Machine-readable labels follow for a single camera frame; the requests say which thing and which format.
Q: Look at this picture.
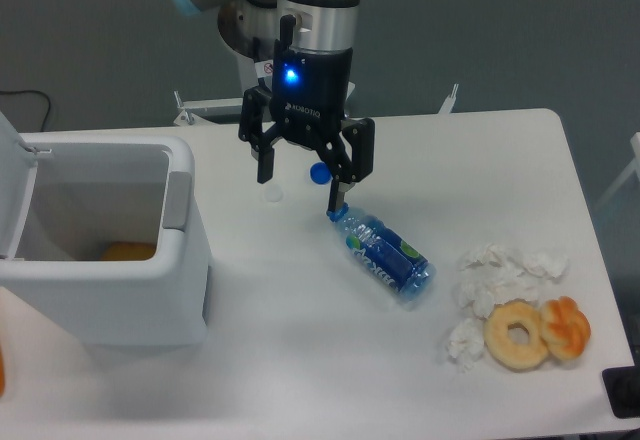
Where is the orange object at left edge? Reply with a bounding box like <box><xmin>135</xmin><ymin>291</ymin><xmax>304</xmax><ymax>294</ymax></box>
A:
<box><xmin>0</xmin><ymin>348</ymin><xmax>6</xmax><ymax>398</ymax></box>

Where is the orange glazed twisted bun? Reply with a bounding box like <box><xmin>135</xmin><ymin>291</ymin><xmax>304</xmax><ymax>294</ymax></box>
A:
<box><xmin>540</xmin><ymin>296</ymin><xmax>591</xmax><ymax>361</ymax></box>

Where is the black device at table edge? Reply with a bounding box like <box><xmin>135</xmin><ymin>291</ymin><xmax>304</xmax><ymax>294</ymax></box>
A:
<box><xmin>602</xmin><ymin>366</ymin><xmax>639</xmax><ymax>419</ymax></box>

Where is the white trash can body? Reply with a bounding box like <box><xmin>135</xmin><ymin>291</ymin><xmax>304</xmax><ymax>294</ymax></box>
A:
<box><xmin>1</xmin><ymin>134</ymin><xmax>211</xmax><ymax>345</ymax></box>

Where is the blue plastic water bottle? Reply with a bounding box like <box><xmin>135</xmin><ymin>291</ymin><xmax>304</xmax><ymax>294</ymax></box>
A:
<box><xmin>326</xmin><ymin>203</ymin><xmax>437</xmax><ymax>310</ymax></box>

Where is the blue bottle cap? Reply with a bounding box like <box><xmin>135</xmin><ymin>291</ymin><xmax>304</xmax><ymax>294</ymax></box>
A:
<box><xmin>309</xmin><ymin>162</ymin><xmax>332</xmax><ymax>185</ymax></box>

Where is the clear round lid on table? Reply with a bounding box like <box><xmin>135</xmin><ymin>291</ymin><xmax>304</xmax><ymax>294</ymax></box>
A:
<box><xmin>263</xmin><ymin>182</ymin><xmax>284</xmax><ymax>204</ymax></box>

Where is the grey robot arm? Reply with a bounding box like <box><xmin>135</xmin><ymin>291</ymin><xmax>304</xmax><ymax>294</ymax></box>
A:
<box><xmin>173</xmin><ymin>0</ymin><xmax>375</xmax><ymax>217</ymax></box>

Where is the crumpled white tissue bottom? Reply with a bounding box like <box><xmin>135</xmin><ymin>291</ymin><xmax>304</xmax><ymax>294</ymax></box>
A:
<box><xmin>446</xmin><ymin>318</ymin><xmax>485</xmax><ymax>373</ymax></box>

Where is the white frame at right edge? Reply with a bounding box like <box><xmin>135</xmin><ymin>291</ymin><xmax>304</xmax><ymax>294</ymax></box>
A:
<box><xmin>595</xmin><ymin>132</ymin><xmax>639</xmax><ymax>212</ymax></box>

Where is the orange item inside trash can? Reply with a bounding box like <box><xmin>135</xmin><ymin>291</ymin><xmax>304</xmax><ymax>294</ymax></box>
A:
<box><xmin>99</xmin><ymin>242</ymin><xmax>156</xmax><ymax>261</ymax></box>

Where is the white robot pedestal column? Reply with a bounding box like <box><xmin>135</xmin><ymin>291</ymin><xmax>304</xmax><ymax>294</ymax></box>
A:
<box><xmin>217</xmin><ymin>0</ymin><xmax>278</xmax><ymax>100</ymax></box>

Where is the crumpled white tissue right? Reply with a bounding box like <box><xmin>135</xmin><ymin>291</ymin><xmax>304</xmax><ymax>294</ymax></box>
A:
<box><xmin>523</xmin><ymin>251</ymin><xmax>569</xmax><ymax>280</ymax></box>

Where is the plain ring donut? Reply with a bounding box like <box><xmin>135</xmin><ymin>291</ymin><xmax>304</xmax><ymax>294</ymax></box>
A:
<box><xmin>483</xmin><ymin>301</ymin><xmax>549</xmax><ymax>371</ymax></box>

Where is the crumpled white tissue middle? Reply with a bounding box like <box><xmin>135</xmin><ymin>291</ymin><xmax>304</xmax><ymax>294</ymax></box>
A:
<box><xmin>454</xmin><ymin>266</ymin><xmax>540</xmax><ymax>319</ymax></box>

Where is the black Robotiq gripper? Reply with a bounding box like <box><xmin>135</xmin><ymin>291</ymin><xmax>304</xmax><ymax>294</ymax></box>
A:
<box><xmin>238</xmin><ymin>40</ymin><xmax>375</xmax><ymax>214</ymax></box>

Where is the white trash can lid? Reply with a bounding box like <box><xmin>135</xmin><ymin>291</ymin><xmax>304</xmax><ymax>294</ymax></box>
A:
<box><xmin>1</xmin><ymin>114</ymin><xmax>52</xmax><ymax>259</ymax></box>

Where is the crumpled white tissue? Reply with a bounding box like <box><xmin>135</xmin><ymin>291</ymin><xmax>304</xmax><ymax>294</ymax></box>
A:
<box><xmin>459</xmin><ymin>243</ymin><xmax>514</xmax><ymax>270</ymax></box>
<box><xmin>523</xmin><ymin>251</ymin><xmax>569</xmax><ymax>280</ymax></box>
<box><xmin>454</xmin><ymin>266</ymin><xmax>540</xmax><ymax>319</ymax></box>
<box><xmin>446</xmin><ymin>318</ymin><xmax>485</xmax><ymax>373</ymax></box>

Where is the crumpled white tissue top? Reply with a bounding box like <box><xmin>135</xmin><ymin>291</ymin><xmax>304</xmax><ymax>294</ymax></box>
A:
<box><xmin>459</xmin><ymin>243</ymin><xmax>514</xmax><ymax>270</ymax></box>

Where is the black cable on floor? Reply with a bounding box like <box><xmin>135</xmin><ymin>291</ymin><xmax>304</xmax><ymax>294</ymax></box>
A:
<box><xmin>0</xmin><ymin>89</ymin><xmax>52</xmax><ymax>132</ymax></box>

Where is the white metal base frame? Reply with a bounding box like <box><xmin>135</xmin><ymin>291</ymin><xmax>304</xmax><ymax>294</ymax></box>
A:
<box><xmin>173</xmin><ymin>82</ymin><xmax>459</xmax><ymax>126</ymax></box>

